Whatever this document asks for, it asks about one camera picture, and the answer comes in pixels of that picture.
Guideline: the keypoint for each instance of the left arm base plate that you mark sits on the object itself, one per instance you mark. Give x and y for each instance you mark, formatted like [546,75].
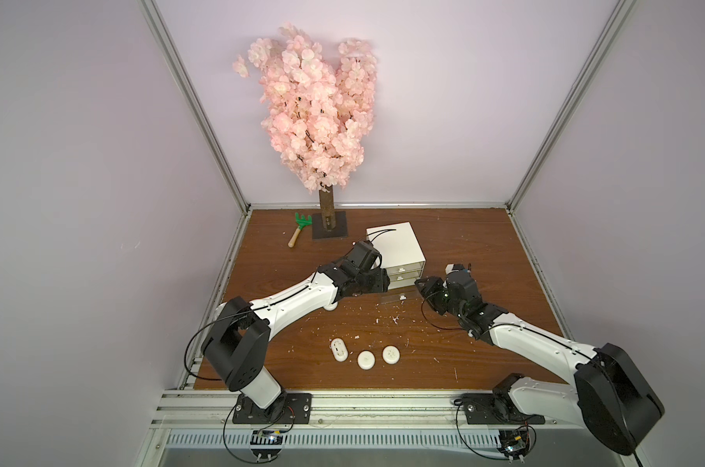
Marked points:
[289,408]

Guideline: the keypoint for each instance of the white three-drawer cabinet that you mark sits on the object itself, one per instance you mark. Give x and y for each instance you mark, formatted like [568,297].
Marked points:
[402,257]

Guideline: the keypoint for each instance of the pink blossom artificial tree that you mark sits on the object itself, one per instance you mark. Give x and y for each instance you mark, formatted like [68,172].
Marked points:
[319,113]

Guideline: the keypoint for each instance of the green toy rake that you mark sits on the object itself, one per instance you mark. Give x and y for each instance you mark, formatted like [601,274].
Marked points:
[302,221]

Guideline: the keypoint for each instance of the white round earphone case bottom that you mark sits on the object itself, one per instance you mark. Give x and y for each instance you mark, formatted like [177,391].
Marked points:
[366,360]

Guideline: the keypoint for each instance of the left circuit board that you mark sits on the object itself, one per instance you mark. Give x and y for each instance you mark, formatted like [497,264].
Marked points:
[266,445]

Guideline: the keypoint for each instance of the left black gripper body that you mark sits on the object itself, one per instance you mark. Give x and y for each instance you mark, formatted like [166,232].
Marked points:
[371,282]

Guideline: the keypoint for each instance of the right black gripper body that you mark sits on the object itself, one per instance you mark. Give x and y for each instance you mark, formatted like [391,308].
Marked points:
[434,286]

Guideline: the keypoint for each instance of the white round earphone case right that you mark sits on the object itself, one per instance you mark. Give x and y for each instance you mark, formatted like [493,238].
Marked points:
[391,355]

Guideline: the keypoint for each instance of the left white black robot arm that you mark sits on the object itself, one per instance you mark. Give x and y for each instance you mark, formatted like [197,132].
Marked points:
[237,343]

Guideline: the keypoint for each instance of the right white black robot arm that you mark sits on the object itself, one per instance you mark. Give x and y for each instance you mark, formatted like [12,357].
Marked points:
[600,388]

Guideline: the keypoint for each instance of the circuit board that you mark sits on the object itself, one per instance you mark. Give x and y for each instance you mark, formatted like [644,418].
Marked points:
[266,445]
[514,444]

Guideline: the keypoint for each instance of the white oval earphone case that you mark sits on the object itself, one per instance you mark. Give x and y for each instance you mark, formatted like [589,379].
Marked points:
[339,350]

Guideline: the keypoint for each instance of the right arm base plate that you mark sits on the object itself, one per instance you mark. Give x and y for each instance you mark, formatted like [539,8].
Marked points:
[490,409]

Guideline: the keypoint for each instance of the right circuit board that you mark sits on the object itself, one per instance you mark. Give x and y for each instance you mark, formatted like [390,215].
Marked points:
[514,444]

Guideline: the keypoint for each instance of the clear bottom drawer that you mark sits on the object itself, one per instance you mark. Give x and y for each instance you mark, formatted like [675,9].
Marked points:
[400,297]

